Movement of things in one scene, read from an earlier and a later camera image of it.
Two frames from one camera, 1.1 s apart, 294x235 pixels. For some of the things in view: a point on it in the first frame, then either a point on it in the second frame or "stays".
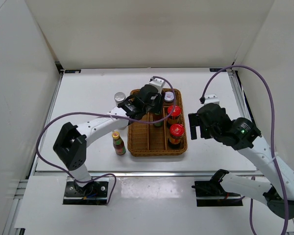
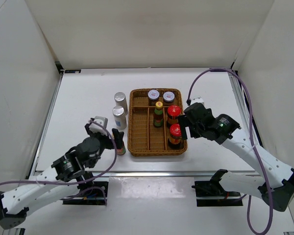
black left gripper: x=159 y=107 to x=110 y=144
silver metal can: x=119 y=97 stays
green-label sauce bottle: x=157 y=117 stays
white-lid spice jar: x=168 y=97 stays
